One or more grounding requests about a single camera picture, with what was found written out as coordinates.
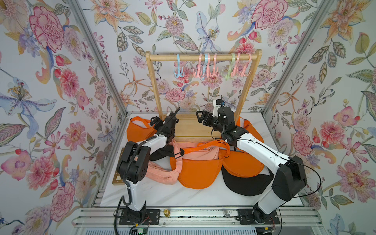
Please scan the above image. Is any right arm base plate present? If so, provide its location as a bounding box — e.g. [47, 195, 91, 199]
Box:
[236, 209, 280, 225]

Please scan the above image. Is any pink waist bag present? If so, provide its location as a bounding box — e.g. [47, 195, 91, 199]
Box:
[179, 143, 220, 161]
[146, 139, 184, 185]

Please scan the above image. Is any aluminium corner post right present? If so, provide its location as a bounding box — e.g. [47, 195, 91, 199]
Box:
[262, 0, 333, 118]

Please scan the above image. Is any green plastic hook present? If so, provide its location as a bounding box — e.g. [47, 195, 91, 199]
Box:
[224, 53, 237, 80]

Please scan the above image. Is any wooden chessboard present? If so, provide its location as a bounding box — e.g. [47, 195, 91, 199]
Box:
[112, 147, 124, 185]

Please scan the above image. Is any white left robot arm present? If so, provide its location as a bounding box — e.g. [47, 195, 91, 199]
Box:
[116, 113, 185, 214]

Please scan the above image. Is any aluminium corner post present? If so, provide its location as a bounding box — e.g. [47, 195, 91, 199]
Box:
[68, 0, 129, 207]
[262, 0, 333, 118]

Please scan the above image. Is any aluminium corner post left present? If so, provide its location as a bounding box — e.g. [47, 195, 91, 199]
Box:
[68, 0, 129, 207]

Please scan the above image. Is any blue plastic hook far left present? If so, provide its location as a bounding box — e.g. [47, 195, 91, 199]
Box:
[174, 54, 185, 78]

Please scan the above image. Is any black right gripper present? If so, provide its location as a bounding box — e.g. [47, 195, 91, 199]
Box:
[197, 111, 228, 137]

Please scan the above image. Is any pink plastic hook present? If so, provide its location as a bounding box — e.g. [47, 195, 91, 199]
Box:
[193, 54, 204, 79]
[240, 53, 252, 76]

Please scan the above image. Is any orange waist bag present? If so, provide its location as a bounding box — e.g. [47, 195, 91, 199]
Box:
[222, 117, 264, 178]
[170, 140, 230, 190]

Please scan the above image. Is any blue plastic hook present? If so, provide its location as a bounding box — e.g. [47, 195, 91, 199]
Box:
[174, 54, 185, 78]
[203, 53, 210, 78]

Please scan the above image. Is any pink plastic hook right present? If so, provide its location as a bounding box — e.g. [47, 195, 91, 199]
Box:
[240, 53, 252, 76]

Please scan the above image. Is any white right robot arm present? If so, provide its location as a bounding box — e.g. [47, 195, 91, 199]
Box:
[196, 105, 307, 224]

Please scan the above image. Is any black waist bag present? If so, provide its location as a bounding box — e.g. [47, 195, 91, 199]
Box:
[221, 167, 274, 196]
[149, 145, 185, 161]

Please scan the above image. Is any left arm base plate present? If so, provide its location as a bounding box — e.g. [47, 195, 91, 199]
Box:
[118, 208, 161, 225]

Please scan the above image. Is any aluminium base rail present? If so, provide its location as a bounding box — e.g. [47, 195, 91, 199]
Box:
[72, 206, 326, 235]

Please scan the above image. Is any wooden hanging rack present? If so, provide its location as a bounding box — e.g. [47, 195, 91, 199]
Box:
[146, 49, 263, 142]

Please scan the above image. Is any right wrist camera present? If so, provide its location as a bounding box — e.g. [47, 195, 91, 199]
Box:
[212, 99, 225, 118]

